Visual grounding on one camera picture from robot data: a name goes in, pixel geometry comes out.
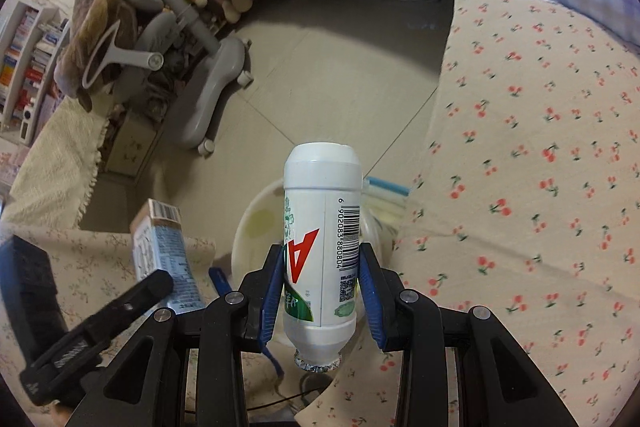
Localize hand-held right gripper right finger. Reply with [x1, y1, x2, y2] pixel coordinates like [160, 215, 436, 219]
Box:
[359, 242, 581, 427]

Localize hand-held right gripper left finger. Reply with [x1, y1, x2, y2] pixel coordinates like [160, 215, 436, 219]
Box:
[65, 243, 288, 427]

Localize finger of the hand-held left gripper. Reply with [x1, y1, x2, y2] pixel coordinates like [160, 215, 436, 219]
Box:
[208, 266, 286, 380]
[20, 269, 174, 408]

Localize white spotted trash bin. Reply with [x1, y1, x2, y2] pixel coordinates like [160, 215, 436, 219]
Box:
[232, 179, 401, 308]

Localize light blue drink carton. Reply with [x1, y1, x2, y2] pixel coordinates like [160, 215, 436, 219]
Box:
[130, 199, 208, 313]

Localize white plastic bottle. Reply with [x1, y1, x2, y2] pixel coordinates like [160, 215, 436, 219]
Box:
[281, 142, 363, 373]

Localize beige floral cloth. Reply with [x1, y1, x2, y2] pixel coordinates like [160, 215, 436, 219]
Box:
[0, 222, 236, 427]

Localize blue striped plastic packet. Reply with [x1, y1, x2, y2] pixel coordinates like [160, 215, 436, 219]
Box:
[364, 176, 410, 230]

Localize cream lace cloth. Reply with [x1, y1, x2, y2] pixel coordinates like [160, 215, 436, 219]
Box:
[10, 97, 111, 228]

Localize cardboard box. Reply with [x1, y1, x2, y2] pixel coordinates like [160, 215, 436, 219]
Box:
[102, 117, 161, 178]

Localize small white device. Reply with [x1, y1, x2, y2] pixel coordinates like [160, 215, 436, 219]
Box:
[20, 107, 37, 142]

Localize grey swivel chair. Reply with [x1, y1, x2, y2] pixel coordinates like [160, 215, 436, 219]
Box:
[82, 0, 253, 155]

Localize cherry print tablecloth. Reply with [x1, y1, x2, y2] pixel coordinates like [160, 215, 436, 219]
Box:
[295, 0, 640, 427]

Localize rows of books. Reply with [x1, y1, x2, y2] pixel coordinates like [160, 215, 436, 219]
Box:
[0, 7, 68, 122]

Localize white bookshelf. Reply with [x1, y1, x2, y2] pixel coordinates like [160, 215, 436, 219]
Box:
[0, 0, 71, 142]

